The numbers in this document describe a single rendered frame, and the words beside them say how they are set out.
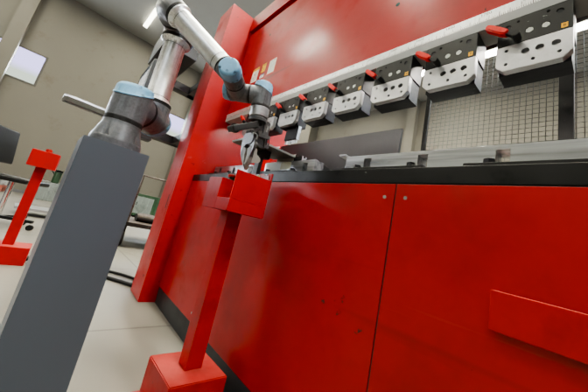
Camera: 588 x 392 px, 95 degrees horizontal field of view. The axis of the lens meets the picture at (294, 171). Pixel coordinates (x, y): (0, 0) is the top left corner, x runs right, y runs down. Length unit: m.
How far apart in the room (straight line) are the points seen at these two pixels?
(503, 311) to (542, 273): 0.10
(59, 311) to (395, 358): 0.87
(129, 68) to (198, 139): 9.34
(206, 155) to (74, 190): 1.27
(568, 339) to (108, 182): 1.08
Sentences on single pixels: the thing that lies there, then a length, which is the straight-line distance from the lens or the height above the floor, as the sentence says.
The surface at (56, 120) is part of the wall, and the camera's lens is 10.66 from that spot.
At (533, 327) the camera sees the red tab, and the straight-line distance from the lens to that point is 0.66.
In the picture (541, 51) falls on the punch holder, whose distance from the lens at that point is 0.96.
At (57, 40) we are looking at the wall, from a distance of 11.25.
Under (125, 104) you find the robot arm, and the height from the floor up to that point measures 0.91.
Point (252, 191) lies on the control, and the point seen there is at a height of 0.75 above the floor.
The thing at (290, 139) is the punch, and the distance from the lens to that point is 1.44.
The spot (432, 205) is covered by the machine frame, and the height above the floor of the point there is 0.78.
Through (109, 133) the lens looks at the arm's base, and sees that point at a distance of 1.01.
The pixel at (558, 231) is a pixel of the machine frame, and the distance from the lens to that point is 0.68.
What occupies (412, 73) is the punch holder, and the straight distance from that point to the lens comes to 1.11.
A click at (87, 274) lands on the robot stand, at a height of 0.40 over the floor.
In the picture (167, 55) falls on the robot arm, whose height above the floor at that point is 1.20.
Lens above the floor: 0.64
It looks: 12 degrees up
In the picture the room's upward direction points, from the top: 13 degrees clockwise
